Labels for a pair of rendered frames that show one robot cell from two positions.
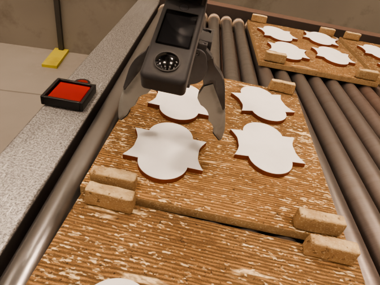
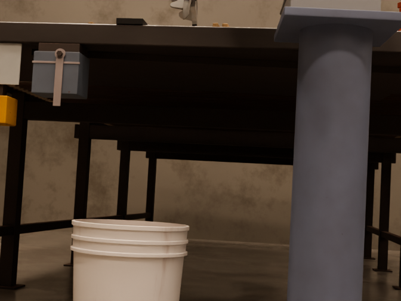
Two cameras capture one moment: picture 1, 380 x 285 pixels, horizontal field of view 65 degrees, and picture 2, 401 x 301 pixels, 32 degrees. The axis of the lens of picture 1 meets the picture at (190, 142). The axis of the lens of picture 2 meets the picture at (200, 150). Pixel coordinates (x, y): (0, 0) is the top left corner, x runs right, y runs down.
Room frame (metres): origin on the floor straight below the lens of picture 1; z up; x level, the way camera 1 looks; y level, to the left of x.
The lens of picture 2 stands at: (-0.11, 2.13, 0.45)
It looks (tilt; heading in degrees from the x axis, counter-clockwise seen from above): 4 degrees up; 281
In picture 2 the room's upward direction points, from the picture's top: 3 degrees clockwise
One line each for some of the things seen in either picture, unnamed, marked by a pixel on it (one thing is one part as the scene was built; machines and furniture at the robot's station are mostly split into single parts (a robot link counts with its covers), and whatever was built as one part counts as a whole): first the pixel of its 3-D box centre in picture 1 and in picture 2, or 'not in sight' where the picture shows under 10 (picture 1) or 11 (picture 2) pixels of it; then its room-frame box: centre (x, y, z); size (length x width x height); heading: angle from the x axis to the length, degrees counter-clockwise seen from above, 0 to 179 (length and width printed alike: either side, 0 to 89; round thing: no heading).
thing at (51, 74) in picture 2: not in sight; (60, 76); (0.68, 0.26, 0.77); 0.14 x 0.11 x 0.18; 3
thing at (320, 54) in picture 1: (304, 44); not in sight; (1.04, -0.31, 0.94); 0.41 x 0.35 x 0.04; 3
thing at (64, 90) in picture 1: (69, 94); not in sight; (0.48, 0.24, 0.92); 0.06 x 0.06 x 0.01; 3
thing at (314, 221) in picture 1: (318, 221); not in sight; (0.27, -0.18, 0.95); 0.06 x 0.02 x 0.03; 90
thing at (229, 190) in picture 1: (219, 129); not in sight; (0.46, -0.05, 0.93); 0.41 x 0.35 x 0.02; 0
